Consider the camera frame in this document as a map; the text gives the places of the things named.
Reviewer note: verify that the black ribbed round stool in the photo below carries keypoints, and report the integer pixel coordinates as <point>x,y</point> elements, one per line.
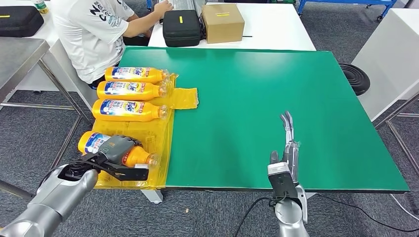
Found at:
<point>355,78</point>

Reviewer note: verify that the black zip case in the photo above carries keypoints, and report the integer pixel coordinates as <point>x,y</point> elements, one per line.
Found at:
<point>18,21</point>
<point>181,29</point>

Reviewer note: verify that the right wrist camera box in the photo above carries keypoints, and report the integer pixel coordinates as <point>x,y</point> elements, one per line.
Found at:
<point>280,181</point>

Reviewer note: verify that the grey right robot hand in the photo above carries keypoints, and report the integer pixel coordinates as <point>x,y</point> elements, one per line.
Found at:
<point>289,157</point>

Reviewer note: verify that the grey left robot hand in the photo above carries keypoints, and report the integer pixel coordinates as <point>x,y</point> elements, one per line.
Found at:
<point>119,149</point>

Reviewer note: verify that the white table foot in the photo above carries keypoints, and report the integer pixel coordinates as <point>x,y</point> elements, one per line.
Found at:
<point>310,195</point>
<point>152,197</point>

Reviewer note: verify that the steel table frame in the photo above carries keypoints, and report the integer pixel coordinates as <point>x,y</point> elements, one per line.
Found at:
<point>396,137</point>

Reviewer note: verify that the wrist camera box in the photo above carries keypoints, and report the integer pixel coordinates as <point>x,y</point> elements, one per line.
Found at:
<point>280,181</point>
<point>131,173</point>

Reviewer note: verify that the green work table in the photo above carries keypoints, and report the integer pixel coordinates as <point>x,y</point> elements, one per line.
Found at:
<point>262,98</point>

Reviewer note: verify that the person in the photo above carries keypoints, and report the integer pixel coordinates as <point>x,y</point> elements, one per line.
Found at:
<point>91,39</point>

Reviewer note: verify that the steel table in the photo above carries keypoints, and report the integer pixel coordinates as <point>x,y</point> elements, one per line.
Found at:
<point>16,59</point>

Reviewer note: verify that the green capped bottle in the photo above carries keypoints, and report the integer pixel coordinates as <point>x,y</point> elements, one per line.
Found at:
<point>41,6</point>

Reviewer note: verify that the orange detergent bottle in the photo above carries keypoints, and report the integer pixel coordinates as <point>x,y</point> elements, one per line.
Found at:
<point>131,95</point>
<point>139,157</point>
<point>131,116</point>
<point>131,80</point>

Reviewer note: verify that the white desk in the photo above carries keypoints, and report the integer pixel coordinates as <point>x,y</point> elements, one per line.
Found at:
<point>62,72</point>

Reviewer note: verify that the brown cardboard box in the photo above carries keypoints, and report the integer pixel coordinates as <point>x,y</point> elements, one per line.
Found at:
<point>222,26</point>

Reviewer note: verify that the blue cart frame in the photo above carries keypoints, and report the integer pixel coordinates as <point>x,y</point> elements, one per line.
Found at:
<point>343,1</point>

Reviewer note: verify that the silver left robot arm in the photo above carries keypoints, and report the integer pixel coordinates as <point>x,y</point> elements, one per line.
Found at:
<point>52,199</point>

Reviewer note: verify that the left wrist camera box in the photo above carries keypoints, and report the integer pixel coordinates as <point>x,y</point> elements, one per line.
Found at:
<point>131,173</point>

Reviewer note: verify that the yellow taped cardboard sheet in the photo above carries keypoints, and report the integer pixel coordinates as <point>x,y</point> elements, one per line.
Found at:
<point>160,137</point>

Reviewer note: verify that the white side table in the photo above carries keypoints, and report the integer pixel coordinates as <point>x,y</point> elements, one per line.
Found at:
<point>388,62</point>

